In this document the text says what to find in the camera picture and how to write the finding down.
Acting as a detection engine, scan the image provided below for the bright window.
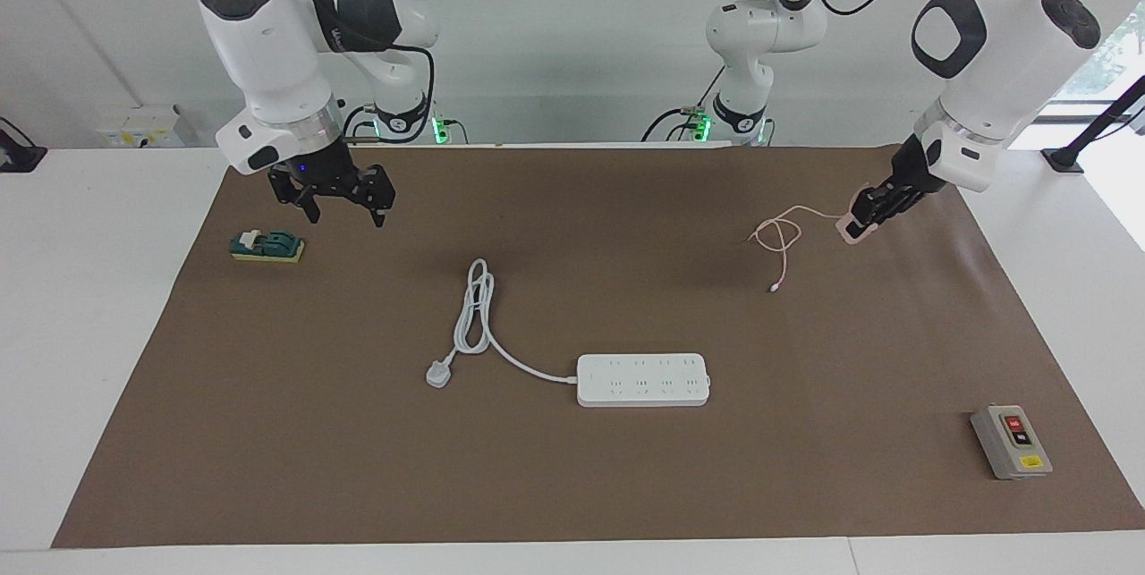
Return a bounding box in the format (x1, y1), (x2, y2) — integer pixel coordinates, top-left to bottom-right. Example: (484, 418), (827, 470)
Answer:
(1051, 0), (1145, 111)

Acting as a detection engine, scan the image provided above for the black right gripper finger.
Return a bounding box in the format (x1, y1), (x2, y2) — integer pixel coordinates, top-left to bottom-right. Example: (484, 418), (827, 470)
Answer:
(270, 177), (321, 224)
(353, 165), (396, 228)

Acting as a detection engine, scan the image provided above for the white power strip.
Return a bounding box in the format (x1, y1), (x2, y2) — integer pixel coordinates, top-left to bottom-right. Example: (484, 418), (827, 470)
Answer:
(576, 353), (712, 408)

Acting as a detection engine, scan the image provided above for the black clamp stand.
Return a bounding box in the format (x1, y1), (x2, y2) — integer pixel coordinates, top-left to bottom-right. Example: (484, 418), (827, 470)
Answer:
(0, 117), (47, 173)

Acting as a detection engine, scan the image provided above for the pink charging cable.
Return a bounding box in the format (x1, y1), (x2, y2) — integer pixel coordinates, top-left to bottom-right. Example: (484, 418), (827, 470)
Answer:
(747, 206), (846, 294)

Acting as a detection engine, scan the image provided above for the brown table mat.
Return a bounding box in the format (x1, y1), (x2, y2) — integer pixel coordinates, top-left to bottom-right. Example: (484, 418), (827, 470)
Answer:
(52, 146), (1145, 549)

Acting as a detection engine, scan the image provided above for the white wall socket box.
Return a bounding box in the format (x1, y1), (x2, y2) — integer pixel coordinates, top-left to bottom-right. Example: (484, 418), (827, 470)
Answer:
(97, 106), (189, 148)

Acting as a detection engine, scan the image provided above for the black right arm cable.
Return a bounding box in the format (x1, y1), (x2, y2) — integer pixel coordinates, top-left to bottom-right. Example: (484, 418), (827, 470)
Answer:
(268, 0), (437, 145)

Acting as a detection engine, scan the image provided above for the grey on-off switch box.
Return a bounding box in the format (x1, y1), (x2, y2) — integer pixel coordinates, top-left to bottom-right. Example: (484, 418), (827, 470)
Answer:
(971, 404), (1054, 480)

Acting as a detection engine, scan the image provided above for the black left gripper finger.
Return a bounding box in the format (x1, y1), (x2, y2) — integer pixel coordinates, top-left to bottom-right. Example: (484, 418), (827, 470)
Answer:
(850, 186), (891, 227)
(859, 199), (904, 239)

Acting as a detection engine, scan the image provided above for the black angled stand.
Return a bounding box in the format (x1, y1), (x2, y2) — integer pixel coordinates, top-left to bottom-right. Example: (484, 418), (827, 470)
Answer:
(1042, 74), (1145, 173)

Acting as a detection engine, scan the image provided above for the black base power cable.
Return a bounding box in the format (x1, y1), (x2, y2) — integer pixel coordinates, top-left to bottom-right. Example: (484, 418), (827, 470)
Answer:
(640, 108), (708, 144)
(340, 106), (377, 147)

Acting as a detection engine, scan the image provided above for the green knife switch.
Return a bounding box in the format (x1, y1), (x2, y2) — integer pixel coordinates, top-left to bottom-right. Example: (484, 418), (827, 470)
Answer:
(229, 229), (306, 264)

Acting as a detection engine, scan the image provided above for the white power strip cord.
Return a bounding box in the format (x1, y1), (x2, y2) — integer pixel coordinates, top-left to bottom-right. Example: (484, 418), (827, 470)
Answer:
(425, 258), (581, 390)

